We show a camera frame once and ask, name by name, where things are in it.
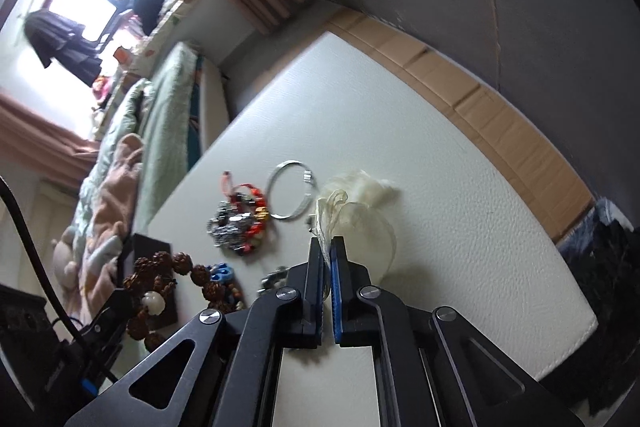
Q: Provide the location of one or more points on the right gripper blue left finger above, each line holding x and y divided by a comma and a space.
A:
303, 296

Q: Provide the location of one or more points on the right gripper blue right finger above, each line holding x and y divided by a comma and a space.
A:
353, 320

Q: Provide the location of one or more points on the white organza pouch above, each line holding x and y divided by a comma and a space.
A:
351, 205

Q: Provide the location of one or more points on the plush toy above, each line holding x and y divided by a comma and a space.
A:
64, 263

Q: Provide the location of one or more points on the silver bangle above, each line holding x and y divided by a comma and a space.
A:
290, 190

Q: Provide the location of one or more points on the pink fleece blanket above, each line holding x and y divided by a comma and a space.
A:
109, 227

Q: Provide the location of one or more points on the pink left curtain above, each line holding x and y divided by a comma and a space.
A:
54, 152

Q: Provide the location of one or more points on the flattened cardboard on floor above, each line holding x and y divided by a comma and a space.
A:
550, 188

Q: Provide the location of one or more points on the light green quilt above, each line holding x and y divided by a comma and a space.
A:
124, 121

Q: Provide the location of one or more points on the bed with green sheet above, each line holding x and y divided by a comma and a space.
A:
182, 113

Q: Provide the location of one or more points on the orange item on sill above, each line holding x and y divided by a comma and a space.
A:
122, 55

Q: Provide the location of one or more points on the dark hanging clothes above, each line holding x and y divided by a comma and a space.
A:
56, 38

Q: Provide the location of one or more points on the patterned window seat cushion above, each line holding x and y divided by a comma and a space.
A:
143, 61

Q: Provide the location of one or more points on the dark bundle on sill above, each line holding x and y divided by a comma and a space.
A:
148, 12

